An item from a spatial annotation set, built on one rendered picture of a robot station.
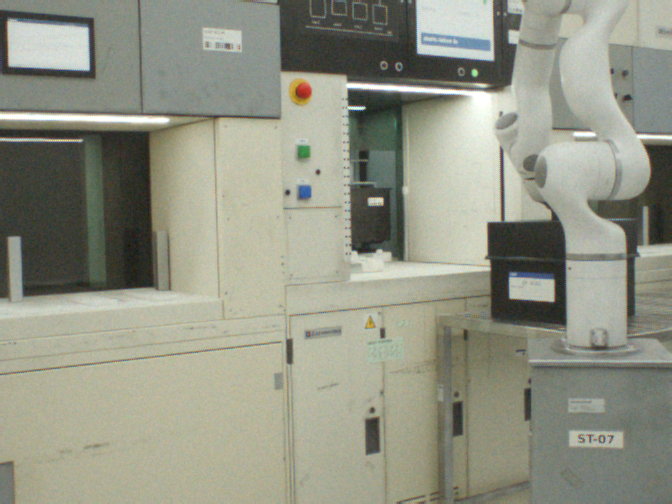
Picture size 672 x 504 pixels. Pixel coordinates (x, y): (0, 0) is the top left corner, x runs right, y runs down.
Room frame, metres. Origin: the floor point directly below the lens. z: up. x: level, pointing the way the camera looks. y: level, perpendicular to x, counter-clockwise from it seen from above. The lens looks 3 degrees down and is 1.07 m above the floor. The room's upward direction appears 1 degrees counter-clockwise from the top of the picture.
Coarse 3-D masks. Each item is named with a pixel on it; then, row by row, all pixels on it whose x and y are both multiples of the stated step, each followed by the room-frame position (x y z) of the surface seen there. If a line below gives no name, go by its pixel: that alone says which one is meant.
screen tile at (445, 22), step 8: (424, 0) 2.48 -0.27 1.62; (432, 0) 2.49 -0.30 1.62; (440, 0) 2.51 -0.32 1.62; (448, 8) 2.53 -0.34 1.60; (424, 16) 2.48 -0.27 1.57; (432, 16) 2.49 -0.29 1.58; (440, 16) 2.51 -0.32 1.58; (448, 16) 2.52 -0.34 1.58; (424, 24) 2.48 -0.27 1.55; (432, 24) 2.49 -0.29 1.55; (440, 24) 2.51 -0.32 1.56; (448, 24) 2.52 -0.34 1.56
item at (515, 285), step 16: (496, 272) 2.35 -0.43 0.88; (512, 272) 2.31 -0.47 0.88; (528, 272) 2.27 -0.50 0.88; (544, 272) 2.24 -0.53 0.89; (560, 272) 2.20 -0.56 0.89; (496, 288) 2.35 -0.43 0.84; (512, 288) 2.31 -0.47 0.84; (528, 288) 2.27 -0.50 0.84; (544, 288) 2.24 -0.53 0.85; (560, 288) 2.20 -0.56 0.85; (496, 304) 2.35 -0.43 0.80; (512, 304) 2.31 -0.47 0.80; (528, 304) 2.28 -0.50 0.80; (544, 304) 2.24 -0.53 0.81; (560, 304) 2.20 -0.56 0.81; (528, 320) 2.28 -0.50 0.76; (544, 320) 2.24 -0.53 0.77; (560, 320) 2.20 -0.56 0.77
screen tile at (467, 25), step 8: (464, 0) 2.56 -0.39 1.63; (472, 0) 2.57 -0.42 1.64; (480, 0) 2.59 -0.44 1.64; (488, 0) 2.61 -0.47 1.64; (464, 8) 2.56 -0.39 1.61; (472, 8) 2.57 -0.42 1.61; (480, 8) 2.59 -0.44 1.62; (488, 8) 2.61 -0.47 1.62; (488, 16) 2.61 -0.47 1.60; (464, 24) 2.56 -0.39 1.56; (472, 24) 2.57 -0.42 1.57; (480, 24) 2.59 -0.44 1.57; (488, 24) 2.61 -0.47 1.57; (464, 32) 2.56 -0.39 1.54; (472, 32) 2.57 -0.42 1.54; (480, 32) 2.59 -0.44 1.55; (488, 32) 2.61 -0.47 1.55
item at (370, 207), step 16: (352, 160) 3.04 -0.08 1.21; (368, 160) 3.08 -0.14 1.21; (352, 176) 3.07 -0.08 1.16; (352, 192) 2.97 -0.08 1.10; (368, 192) 3.01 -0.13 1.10; (384, 192) 3.04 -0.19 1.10; (352, 208) 2.97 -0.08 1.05; (368, 208) 3.00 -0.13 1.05; (384, 208) 3.04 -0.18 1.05; (352, 224) 2.97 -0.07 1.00; (368, 224) 3.00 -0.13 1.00; (384, 224) 3.04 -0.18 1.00; (352, 240) 2.97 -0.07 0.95; (368, 240) 3.00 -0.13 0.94; (384, 240) 3.04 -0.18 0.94
